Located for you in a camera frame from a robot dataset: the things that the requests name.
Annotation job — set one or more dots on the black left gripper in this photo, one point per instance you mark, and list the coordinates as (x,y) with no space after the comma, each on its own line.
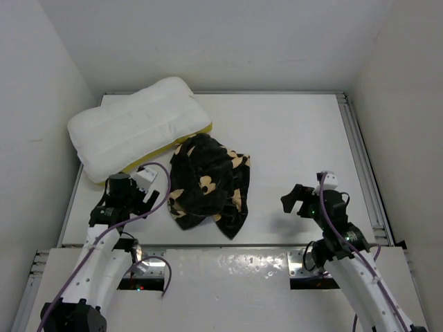
(141,207)

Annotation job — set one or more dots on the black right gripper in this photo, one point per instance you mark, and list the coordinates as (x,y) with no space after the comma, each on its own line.
(299,193)

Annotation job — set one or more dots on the black pillowcase with beige flowers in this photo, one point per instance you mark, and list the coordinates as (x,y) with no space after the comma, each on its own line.
(209,180)

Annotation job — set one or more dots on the white pillow with yellow edge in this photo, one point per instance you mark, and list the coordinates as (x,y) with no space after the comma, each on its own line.
(118,136)

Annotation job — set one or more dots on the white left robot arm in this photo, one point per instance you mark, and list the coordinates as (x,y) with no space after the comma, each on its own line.
(81,303)

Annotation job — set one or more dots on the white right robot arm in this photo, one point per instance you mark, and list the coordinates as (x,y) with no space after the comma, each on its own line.
(345,254)

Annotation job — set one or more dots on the white front cover board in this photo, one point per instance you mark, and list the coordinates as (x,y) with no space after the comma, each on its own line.
(230,289)

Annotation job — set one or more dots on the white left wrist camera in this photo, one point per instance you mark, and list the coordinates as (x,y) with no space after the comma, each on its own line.
(144,177)

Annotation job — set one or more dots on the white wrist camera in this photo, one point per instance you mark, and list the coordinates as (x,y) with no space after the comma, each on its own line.
(144,177)
(327,180)

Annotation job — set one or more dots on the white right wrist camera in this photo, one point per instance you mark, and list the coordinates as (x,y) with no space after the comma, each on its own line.
(327,180)

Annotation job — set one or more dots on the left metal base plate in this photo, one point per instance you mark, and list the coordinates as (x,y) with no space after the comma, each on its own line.
(152,266)

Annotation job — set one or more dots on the metal base plate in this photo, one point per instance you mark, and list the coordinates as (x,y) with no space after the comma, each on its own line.
(301,265)
(152,266)

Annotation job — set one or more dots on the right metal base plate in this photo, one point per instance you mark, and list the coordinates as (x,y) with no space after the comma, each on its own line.
(301,265)

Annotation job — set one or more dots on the aluminium rail right side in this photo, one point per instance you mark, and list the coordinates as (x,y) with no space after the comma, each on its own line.
(373,201)

